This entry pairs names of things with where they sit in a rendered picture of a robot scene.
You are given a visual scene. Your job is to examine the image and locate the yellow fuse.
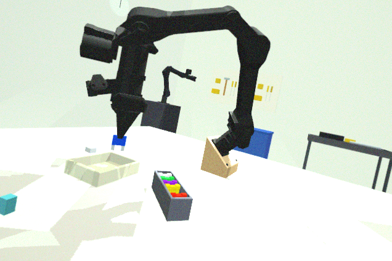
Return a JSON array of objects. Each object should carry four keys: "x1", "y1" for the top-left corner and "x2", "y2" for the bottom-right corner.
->
[{"x1": 165, "y1": 183, "x2": 180, "y2": 193}]

